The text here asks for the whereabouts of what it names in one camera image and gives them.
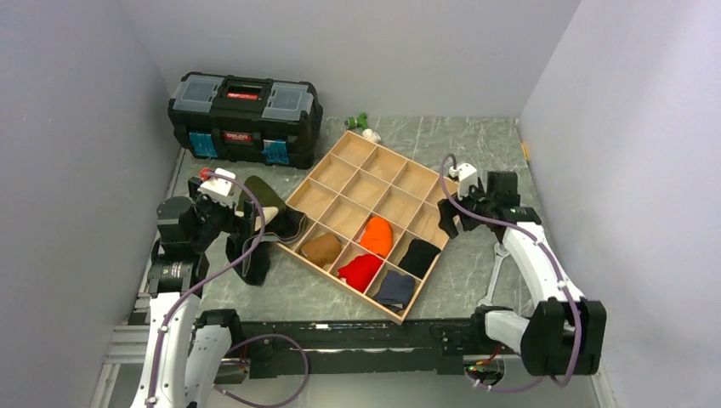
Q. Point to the olive green underwear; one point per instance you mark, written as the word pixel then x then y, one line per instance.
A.
pixel 265 197

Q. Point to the orange rolled underwear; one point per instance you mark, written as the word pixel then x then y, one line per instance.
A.
pixel 377 236

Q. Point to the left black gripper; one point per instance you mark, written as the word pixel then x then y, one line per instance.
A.
pixel 235 223

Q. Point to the red rolled underwear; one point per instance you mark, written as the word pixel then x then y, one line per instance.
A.
pixel 360 271

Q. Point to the black striped underwear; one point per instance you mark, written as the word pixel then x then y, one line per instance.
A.
pixel 254 268

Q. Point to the wooden compartment tray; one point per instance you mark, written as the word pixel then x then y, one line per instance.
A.
pixel 353 182

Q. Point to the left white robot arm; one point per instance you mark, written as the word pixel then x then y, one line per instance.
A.
pixel 185 349

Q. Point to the navy blue rolled underwear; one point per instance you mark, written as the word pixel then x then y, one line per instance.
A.
pixel 396 291

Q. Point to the aluminium frame rail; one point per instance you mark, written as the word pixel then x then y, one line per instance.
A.
pixel 127 344

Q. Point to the brown rolled underwear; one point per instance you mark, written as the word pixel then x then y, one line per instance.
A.
pixel 323 250

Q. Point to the green and white pipe fitting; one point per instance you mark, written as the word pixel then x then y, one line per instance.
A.
pixel 360 122

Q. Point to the silver wrench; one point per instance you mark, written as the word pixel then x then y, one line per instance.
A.
pixel 500 254

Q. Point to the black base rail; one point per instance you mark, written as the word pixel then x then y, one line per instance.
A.
pixel 269 349

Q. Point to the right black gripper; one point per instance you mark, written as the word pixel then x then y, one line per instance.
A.
pixel 447 211

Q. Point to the black plastic toolbox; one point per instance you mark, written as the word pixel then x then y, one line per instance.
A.
pixel 231 118

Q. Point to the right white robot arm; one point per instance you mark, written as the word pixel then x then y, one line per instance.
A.
pixel 564 335

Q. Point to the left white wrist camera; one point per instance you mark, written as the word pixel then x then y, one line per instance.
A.
pixel 218 185

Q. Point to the black rolled underwear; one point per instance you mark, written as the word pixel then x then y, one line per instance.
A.
pixel 418 258

